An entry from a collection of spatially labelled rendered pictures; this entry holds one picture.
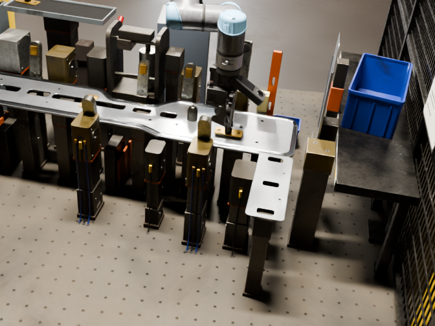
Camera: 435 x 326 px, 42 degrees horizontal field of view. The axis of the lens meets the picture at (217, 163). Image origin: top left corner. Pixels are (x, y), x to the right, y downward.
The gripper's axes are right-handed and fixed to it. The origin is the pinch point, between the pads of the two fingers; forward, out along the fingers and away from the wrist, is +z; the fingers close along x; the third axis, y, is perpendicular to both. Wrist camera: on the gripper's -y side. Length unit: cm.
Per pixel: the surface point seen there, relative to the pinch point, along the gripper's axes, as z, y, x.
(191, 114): -0.5, 12.5, -3.4
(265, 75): 103, 7, -251
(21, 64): 0, 76, -18
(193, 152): -2.4, 6.9, 19.6
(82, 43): -8, 56, -25
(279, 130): 2.4, -14.8, -7.1
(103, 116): 2.1, 38.9, 2.5
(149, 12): 103, 127, -343
